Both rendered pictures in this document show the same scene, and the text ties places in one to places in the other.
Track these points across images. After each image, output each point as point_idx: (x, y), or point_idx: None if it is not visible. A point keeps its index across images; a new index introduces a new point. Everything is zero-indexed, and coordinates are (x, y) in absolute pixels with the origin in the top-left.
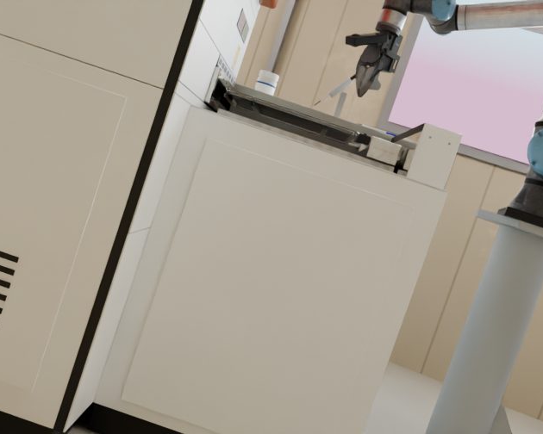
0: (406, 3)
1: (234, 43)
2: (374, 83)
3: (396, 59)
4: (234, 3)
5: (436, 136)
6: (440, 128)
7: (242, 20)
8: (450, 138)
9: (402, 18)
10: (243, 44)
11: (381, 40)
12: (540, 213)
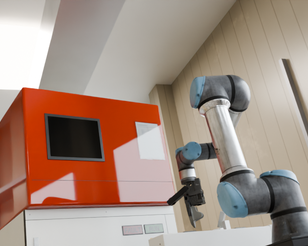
0: (181, 163)
1: (134, 242)
2: (195, 215)
3: (199, 193)
4: (95, 233)
5: (154, 244)
6: (153, 238)
7: (132, 229)
8: (159, 240)
9: (186, 171)
10: (164, 233)
11: (184, 190)
12: (276, 241)
